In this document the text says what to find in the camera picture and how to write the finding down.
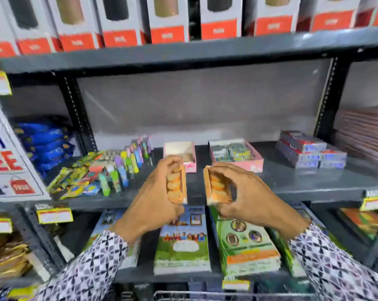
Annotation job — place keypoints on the person's right hand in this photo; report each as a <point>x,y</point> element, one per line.
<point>254,200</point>

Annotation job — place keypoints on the person's left hand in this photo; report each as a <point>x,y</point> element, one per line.
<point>148,200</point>

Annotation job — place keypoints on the person's left thumb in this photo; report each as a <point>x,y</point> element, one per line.
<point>178,210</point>

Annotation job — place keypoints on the person's right thumb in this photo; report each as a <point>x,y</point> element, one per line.
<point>223,210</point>

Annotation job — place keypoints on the orange biscuit print box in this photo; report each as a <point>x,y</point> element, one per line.
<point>178,184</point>
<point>215,188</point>

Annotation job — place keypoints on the person's right forearm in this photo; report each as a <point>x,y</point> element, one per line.
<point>333,266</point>

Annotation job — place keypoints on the person's left forearm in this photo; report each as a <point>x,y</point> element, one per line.
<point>88,269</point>

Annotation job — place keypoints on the blue green meadow print box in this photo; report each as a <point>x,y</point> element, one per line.
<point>182,247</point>

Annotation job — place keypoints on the green orange band box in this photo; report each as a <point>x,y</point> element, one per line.
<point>248,250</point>

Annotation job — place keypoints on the pink carton with packets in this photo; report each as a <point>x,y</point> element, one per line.
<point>254,162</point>

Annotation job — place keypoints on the empty pink open carton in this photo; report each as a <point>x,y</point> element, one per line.
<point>189,153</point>

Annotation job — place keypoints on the bunch of small green packets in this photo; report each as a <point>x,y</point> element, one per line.
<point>234,152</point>

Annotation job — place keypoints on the blue picture print box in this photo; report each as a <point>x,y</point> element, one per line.
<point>106,219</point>

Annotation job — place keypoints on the pile of colourful small sticks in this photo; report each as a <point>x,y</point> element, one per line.
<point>113,172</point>

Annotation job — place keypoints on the narrow green box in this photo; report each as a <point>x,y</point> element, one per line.
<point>286,257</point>

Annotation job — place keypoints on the stack of blue red packs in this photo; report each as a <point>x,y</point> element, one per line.
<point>305,147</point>

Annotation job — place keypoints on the orange green flat box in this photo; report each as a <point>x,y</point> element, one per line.
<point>363,222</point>

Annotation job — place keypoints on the pile of blue pouches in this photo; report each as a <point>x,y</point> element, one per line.
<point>44,141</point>

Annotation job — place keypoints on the stack of brown flat packs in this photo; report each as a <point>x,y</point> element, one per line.
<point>364,134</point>

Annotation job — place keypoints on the grey metal shelf rack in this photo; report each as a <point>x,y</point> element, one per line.
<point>207,50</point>

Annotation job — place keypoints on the white promotion sign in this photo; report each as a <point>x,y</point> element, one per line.
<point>10,166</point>

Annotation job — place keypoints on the pile of gold packets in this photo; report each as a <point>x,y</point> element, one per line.
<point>7,253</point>

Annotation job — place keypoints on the row of white red boxes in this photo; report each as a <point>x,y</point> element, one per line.
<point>167,21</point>

